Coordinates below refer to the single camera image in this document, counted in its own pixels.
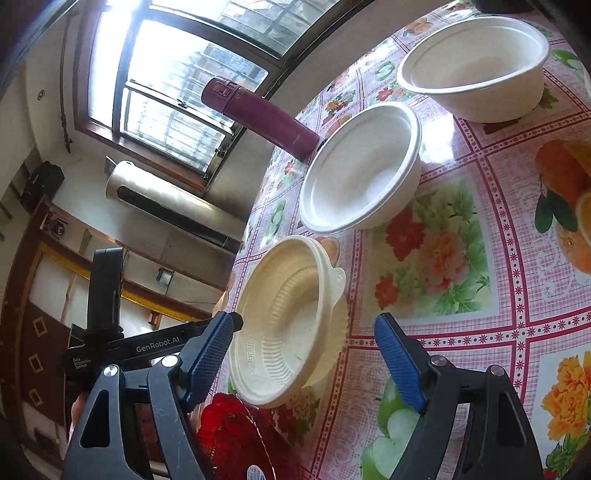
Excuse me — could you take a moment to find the purple thermos bottle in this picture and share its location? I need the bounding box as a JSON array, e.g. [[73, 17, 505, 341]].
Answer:
[[201, 77, 321, 161]]

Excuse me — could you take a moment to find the white tower air conditioner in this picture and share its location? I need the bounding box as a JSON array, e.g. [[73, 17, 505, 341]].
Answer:
[[105, 160, 243, 252]]

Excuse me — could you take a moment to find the cream plastic bowl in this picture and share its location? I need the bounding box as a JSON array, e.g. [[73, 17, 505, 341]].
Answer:
[[228, 235, 347, 409]]

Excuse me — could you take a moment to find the wooden framed window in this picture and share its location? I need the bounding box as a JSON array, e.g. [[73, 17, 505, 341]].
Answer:
[[85, 0, 370, 185]]

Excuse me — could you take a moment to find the white paper bowl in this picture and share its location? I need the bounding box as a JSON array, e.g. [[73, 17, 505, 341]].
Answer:
[[299, 102, 422, 233], [396, 16, 551, 124]]

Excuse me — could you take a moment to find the cream ribbed plate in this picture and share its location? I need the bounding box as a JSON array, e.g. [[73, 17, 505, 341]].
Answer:
[[302, 295, 350, 391]]

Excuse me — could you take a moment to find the wooden cabinet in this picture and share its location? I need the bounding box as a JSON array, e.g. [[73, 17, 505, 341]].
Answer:
[[0, 194, 222, 462]]

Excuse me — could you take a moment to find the black bag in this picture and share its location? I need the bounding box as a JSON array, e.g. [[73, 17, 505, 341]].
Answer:
[[22, 161, 65, 210]]

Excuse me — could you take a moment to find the black cylindrical container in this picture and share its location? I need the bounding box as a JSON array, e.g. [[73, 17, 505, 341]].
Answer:
[[471, 0, 536, 14]]

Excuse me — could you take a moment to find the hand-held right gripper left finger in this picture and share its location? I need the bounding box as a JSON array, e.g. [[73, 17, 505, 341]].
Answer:
[[61, 313, 234, 480]]

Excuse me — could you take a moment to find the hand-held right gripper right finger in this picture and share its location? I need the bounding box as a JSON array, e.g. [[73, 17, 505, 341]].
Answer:
[[374, 312, 546, 480]]

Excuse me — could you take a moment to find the floral fruit print tablecloth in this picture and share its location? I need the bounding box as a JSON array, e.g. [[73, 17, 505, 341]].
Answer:
[[198, 0, 591, 480]]

